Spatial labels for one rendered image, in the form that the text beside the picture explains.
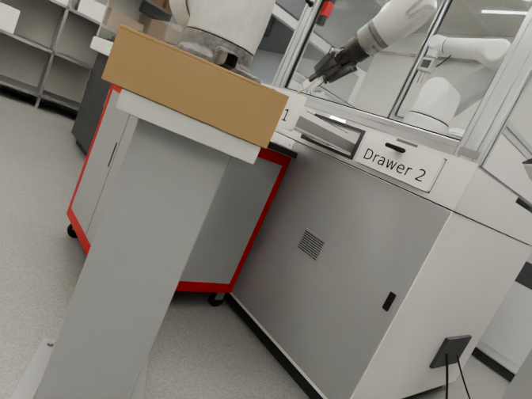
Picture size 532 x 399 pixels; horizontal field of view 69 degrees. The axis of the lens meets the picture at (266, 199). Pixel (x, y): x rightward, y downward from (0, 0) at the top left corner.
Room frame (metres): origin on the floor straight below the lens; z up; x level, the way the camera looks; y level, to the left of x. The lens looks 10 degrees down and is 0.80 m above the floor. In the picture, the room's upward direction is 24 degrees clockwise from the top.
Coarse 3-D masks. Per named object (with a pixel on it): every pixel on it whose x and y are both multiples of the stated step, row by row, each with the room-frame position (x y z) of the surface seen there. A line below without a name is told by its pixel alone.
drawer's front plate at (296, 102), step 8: (272, 88) 1.29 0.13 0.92; (296, 96) 1.20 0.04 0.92; (288, 104) 1.22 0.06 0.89; (296, 104) 1.19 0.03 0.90; (304, 104) 1.19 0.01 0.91; (288, 112) 1.20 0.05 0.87; (296, 112) 1.18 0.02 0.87; (280, 120) 1.22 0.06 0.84; (288, 120) 1.19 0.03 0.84; (296, 120) 1.19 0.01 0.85; (288, 128) 1.18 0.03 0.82
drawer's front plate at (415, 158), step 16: (368, 144) 1.36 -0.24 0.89; (384, 144) 1.32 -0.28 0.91; (400, 144) 1.28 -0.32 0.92; (368, 160) 1.34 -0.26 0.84; (400, 160) 1.26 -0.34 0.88; (416, 160) 1.22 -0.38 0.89; (432, 160) 1.19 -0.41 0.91; (400, 176) 1.24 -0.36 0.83; (416, 176) 1.21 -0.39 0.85; (432, 176) 1.17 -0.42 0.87
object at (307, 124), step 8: (304, 112) 1.23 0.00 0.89; (304, 120) 1.23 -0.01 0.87; (312, 120) 1.26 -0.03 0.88; (320, 120) 1.28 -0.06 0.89; (296, 128) 1.23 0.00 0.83; (304, 128) 1.24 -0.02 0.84; (312, 128) 1.26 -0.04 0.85; (320, 128) 1.29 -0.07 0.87; (328, 128) 1.31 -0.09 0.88; (336, 128) 1.34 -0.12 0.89; (312, 136) 1.31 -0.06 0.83; (320, 136) 1.30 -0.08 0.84; (328, 136) 1.32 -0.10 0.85; (336, 136) 1.35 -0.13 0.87; (344, 136) 1.38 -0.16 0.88; (352, 136) 1.40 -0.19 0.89; (328, 144) 1.41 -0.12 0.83; (336, 144) 1.36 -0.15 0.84; (344, 144) 1.39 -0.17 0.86; (352, 144) 1.41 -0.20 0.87
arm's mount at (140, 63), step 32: (128, 32) 0.69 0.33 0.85; (128, 64) 0.69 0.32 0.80; (160, 64) 0.71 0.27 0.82; (192, 64) 0.72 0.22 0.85; (160, 96) 0.71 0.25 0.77; (192, 96) 0.73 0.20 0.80; (224, 96) 0.74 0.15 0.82; (256, 96) 0.76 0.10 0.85; (288, 96) 0.78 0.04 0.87; (224, 128) 0.75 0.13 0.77; (256, 128) 0.77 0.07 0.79
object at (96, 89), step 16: (288, 0) 2.19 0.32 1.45; (304, 0) 2.26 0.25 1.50; (288, 16) 2.22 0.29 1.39; (96, 48) 3.13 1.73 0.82; (96, 64) 3.27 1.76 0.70; (96, 80) 3.16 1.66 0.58; (96, 96) 3.06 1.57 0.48; (80, 112) 3.26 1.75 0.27; (96, 112) 2.96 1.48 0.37; (80, 128) 3.15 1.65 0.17; (96, 128) 2.87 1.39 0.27; (80, 144) 3.21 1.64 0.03
